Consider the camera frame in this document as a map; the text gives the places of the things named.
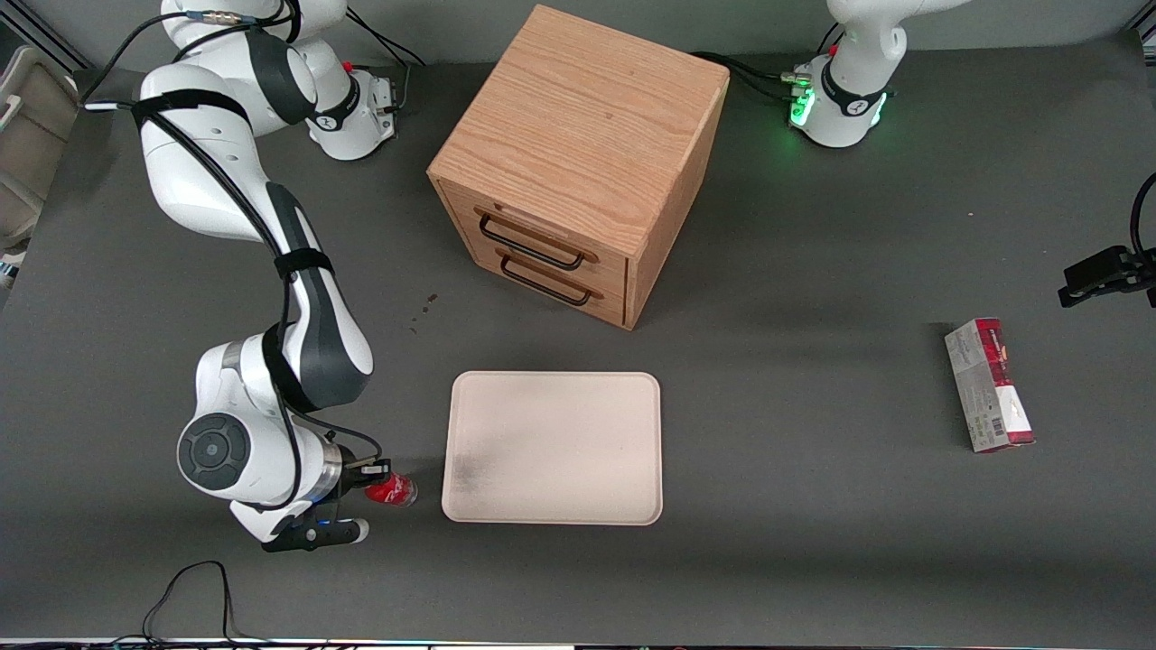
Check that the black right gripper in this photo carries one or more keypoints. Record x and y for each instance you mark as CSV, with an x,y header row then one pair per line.
x,y
353,473

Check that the wooden drawer cabinet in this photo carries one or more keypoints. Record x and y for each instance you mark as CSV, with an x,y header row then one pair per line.
x,y
587,117

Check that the beige chair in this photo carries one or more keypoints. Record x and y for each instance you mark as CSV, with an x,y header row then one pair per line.
x,y
32,135

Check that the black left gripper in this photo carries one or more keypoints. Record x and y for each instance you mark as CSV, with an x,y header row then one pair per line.
x,y
1104,273

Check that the wooden drawer front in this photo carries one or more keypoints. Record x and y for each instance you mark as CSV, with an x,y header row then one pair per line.
x,y
542,230
596,305

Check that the red coke bottle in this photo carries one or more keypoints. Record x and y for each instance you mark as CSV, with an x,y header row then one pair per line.
x,y
399,491

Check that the beige plastic tray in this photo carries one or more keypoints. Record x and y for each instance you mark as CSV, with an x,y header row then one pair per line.
x,y
553,447

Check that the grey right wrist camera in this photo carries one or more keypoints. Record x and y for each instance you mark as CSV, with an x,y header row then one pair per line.
x,y
316,535

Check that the aluminium frame rail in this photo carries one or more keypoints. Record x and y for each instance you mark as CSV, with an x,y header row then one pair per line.
x,y
41,36

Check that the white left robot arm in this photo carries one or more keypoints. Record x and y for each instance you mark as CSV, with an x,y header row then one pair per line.
x,y
847,108

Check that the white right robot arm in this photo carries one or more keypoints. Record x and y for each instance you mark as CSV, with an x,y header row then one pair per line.
x,y
208,171

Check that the red plaid carton box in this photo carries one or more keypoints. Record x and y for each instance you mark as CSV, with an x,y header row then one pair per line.
x,y
989,388

